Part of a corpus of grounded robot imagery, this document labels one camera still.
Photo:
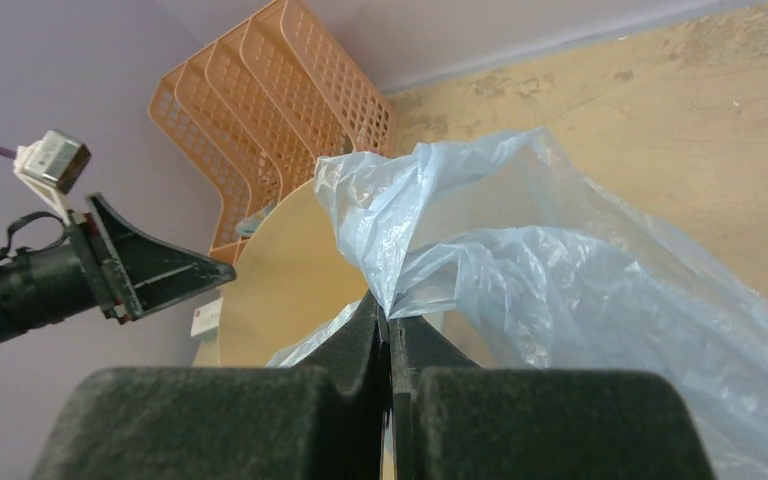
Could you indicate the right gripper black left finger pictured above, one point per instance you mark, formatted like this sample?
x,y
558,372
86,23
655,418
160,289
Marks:
x,y
321,418

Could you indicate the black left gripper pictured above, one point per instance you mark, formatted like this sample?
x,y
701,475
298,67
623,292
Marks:
x,y
130,272

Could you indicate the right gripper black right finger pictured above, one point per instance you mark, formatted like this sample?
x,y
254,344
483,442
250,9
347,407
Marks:
x,y
453,419

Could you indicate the beige plastic trash bin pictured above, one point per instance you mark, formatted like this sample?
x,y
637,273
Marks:
x,y
291,284

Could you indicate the light blue plastic trash bag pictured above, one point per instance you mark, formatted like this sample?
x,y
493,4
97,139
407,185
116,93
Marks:
x,y
521,262

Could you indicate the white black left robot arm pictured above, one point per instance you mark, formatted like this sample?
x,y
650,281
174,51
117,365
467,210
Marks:
x,y
42,287

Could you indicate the blue correction tape package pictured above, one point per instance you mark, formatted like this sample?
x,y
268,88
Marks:
x,y
246,227

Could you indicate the pink plastic desk organizer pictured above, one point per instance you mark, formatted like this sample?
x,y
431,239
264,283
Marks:
x,y
255,109

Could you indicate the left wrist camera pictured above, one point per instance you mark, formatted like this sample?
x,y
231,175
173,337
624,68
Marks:
x,y
50,167

